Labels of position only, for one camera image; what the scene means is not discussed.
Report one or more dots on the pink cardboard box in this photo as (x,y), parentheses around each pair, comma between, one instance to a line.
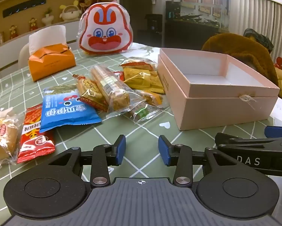
(211,103)

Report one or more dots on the white bunny basket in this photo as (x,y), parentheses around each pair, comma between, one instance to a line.
(70,11)

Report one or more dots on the green checked tablecloth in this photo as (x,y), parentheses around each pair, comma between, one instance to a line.
(131,134)

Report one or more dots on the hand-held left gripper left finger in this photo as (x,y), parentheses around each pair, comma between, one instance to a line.
(120,149)

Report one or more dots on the dark fish tank cabinet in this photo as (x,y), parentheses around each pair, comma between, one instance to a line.
(192,26)

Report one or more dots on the orange tissue box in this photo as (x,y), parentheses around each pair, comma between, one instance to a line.
(51,63)

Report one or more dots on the small yellow snack packet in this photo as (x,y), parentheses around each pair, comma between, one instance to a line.
(157,82)

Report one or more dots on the long clear biscuit pack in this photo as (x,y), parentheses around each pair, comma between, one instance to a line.
(110,84)

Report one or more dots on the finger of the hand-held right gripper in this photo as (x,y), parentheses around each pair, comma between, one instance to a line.
(277,131)
(228,141)

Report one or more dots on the orange snack packet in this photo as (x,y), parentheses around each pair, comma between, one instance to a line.
(152,97)

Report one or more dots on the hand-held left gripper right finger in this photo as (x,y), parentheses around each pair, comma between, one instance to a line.
(163,150)

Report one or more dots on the small red snack packet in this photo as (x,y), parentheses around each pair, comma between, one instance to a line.
(119,75)

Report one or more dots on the white leaf print paper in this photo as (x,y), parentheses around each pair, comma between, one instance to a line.
(145,50)

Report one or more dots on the black wall panel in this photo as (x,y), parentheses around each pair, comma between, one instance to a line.
(24,6)

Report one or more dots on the blue snack packet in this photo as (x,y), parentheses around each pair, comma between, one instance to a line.
(65,110)

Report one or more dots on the grey curtain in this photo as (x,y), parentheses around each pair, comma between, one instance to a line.
(268,14)

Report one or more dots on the dark bundled cloth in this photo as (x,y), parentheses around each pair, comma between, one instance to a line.
(258,40)

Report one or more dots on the black water dispenser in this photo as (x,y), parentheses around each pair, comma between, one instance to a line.
(153,23)

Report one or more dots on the red figurine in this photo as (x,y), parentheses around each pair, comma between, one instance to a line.
(14,32)
(33,24)

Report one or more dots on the lion plush toy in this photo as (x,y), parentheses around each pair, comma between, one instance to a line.
(88,0)

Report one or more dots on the large yellow snack packet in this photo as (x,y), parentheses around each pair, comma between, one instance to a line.
(136,78)

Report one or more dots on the red gold cracker packet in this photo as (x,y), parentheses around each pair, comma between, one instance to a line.
(90,90)

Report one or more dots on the brown fleece coat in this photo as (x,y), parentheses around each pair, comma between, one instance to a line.
(244,51)

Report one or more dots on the small potted plant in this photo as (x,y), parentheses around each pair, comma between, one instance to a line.
(47,17)

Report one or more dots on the clear chocolate bar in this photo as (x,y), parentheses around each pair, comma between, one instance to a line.
(143,113)

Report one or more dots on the rabbit face plastic bag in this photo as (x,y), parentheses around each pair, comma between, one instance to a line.
(105,28)

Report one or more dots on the white chair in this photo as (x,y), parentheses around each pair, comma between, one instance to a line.
(23,56)

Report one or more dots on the round rice cracker packet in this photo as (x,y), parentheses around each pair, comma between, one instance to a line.
(2,136)

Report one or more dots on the yellow red snack packet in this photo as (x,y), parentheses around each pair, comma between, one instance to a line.
(138,64)

